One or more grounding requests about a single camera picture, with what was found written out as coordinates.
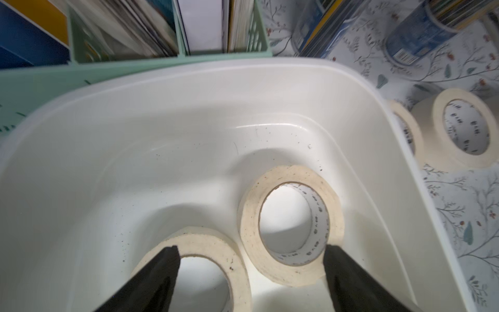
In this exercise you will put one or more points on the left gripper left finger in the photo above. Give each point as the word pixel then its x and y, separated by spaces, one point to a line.
pixel 152 288

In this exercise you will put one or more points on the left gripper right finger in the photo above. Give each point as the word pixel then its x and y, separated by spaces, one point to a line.
pixel 353 289

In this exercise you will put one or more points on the cream masking tape roll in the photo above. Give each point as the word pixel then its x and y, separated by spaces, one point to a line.
pixel 303 266
pixel 459 131
pixel 410 130
pixel 219 249

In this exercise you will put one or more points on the white plastic storage box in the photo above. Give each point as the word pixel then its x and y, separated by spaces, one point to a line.
pixel 96 178

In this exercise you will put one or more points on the floral table mat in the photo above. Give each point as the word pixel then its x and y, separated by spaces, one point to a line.
pixel 466 201

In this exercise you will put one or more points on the mint green file organizer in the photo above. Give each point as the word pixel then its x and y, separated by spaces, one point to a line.
pixel 23 90

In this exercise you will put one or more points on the left blue-capped pencil tube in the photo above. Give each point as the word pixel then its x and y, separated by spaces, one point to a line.
pixel 322 24

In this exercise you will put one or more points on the blue-capped pencil tube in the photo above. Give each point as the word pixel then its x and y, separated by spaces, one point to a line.
pixel 322 24
pixel 429 26

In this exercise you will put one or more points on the white binder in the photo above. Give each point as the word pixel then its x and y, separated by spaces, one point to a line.
pixel 202 25

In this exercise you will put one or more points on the right blue-capped pencil tube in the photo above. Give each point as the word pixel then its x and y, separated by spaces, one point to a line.
pixel 429 26

